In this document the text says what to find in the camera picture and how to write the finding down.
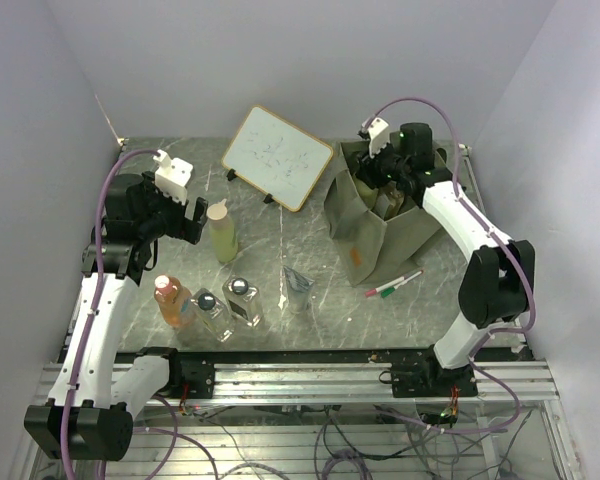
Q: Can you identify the orange bottle pink cap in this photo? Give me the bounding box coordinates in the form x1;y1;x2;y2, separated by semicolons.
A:
154;275;195;328

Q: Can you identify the red marker pen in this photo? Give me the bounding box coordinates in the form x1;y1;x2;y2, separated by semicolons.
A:
365;269;423;298

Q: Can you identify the yellow-green pump bottle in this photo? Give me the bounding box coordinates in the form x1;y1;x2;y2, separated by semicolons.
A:
354;179;378;203

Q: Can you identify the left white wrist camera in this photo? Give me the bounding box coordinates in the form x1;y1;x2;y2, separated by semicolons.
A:
153;150;193;205

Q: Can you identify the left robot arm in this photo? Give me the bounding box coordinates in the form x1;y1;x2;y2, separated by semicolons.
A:
24;167;207;461

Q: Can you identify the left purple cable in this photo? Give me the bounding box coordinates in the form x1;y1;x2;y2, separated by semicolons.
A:
59;148;161;480

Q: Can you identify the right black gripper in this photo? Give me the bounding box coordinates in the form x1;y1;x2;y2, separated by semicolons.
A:
358;136;410;189

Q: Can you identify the aluminium mounting rail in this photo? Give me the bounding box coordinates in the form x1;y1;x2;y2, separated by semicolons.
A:
32;347;551;409

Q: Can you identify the green bottle beige cap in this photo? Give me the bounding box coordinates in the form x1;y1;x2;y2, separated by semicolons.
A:
206;199;238;264

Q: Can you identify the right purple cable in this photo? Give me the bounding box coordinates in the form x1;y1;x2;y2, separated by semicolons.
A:
362;96;536;436

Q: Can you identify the green marker pen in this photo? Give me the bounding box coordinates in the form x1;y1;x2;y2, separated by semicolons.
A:
380;279;411;298

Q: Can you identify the clear square bottle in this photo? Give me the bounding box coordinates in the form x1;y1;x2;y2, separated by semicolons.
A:
223;277;264;327
192;288;235;342

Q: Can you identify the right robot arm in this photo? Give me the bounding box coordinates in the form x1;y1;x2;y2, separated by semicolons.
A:
356;117;535;396

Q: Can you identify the amber bottle white cap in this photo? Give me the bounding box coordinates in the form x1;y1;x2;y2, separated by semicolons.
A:
374;185;405;220

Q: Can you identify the small whiteboard on stand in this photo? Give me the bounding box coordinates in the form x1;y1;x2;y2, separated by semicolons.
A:
221;105;334;212

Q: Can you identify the olive canvas bag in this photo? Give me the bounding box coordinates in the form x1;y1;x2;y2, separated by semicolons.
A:
324;141;445;286

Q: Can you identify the purple cable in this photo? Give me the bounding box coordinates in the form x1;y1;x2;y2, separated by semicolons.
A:
362;96;536;436
59;148;161;480

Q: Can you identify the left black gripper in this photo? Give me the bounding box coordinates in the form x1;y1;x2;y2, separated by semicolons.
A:
138;170;208;244

